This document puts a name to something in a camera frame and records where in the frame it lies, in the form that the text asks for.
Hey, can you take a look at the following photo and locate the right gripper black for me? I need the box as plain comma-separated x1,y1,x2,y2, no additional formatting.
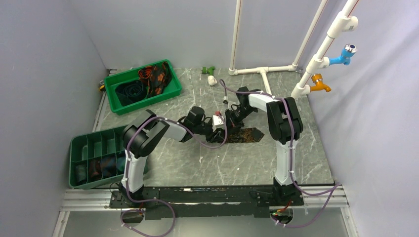
225,106,256,137

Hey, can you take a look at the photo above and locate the brown patterned necktie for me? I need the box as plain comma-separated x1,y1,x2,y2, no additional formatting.
226,127,265,143

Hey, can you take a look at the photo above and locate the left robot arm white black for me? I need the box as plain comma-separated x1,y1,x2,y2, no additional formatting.
119,106,228,207

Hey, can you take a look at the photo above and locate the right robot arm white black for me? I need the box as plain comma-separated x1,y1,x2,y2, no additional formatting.
225,87,303,205

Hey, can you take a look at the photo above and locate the white pipe fitting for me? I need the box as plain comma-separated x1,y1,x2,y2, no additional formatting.
207,75,217,86

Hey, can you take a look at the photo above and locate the green open tray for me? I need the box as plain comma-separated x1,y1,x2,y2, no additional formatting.
104,60,182,115

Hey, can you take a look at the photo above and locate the green pipe fitting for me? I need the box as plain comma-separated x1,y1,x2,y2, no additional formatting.
201,66,215,76

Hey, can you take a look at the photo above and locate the orange black tie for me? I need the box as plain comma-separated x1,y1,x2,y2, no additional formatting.
138,61,172,98

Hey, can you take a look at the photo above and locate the dark teal tie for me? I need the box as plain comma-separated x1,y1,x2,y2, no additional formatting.
115,80,149,107

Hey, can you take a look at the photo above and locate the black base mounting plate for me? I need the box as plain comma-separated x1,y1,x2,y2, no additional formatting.
109,185,304,220

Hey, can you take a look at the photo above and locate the orange faucet tap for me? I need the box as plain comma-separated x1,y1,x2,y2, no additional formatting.
310,74,332,92

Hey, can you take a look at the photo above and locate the rolled dark green tie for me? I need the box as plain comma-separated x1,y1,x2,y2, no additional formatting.
116,157,126,174

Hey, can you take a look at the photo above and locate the rolled navy plaid tie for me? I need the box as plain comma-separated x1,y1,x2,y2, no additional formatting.
100,156,117,178

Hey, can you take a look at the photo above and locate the green compartment organizer tray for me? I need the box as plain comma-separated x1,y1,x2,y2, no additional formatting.
68,124,150,190

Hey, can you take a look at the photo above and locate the rolled dark red tie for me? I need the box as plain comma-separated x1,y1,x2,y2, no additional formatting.
88,159,102,181

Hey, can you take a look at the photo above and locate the blue faucet tap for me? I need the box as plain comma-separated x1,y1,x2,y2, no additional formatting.
329,44,357,66

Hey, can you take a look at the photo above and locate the rolled black tie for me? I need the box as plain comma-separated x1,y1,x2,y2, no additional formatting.
75,164,87,185

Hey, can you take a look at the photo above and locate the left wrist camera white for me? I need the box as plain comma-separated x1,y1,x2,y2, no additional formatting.
212,111,226,131

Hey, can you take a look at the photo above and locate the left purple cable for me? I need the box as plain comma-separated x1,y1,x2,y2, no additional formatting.
120,116,229,237

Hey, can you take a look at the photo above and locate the aluminium rail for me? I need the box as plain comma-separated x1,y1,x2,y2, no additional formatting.
60,187,349,211

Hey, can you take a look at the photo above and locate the white pvc pipe frame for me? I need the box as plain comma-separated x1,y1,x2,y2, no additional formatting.
228,0,358,98

